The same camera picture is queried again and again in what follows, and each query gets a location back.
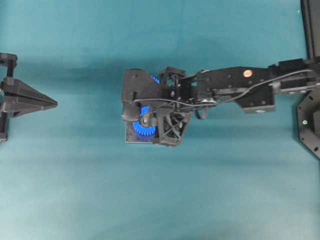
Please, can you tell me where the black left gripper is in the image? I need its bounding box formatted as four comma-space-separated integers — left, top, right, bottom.
0, 53, 58, 143

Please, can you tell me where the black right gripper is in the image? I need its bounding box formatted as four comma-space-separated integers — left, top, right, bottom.
152, 66, 218, 147

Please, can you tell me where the metal washer bushing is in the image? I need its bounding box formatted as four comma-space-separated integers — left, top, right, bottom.
140, 116, 150, 128

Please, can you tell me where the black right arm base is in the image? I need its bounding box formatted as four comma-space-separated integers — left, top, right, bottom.
296, 0, 320, 158

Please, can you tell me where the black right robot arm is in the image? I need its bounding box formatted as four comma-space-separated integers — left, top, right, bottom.
152, 57, 320, 147

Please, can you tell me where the large blue plastic gear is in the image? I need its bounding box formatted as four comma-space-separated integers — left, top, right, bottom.
151, 75, 161, 84

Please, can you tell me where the small blue plastic gear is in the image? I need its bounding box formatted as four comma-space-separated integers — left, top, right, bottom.
132, 106, 156, 136

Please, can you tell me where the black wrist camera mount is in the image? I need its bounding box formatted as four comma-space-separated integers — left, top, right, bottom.
121, 67, 173, 123

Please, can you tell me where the grey metal base plate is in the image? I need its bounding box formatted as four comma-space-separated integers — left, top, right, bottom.
125, 122, 158, 144

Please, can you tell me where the black camera cable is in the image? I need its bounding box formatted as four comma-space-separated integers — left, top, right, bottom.
133, 69, 316, 121

